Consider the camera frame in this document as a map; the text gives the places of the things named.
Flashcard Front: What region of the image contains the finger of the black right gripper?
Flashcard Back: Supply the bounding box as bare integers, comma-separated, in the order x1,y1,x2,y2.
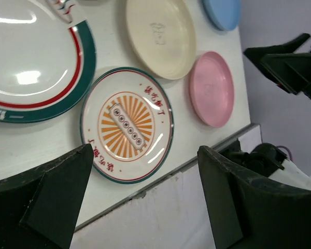
244,33,311,100

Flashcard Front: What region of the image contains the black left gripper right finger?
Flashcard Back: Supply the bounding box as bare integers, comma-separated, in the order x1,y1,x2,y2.
197,146,311,248

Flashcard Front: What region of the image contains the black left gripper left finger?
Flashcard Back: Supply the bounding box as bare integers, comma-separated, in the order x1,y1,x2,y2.
0,144,94,248

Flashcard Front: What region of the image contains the pink plastic plate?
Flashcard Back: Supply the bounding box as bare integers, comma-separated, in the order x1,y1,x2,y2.
189,51,234,128

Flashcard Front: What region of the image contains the blue plastic plate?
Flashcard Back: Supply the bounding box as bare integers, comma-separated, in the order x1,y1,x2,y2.
202,0,242,31

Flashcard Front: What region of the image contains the orange sunburst patterned plate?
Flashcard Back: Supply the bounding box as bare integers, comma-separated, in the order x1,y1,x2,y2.
80,67,174,184

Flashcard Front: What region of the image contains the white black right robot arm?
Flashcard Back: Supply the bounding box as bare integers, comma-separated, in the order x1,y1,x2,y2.
197,33,311,248

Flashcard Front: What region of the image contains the large green red rimmed plate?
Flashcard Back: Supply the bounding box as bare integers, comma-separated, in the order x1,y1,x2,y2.
0,1,96,123

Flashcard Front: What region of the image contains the cream plastic plate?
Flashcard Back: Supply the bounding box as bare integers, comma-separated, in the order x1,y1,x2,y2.
126,1,196,80

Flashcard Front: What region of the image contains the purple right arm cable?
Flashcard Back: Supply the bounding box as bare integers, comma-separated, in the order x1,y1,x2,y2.
278,145,295,161

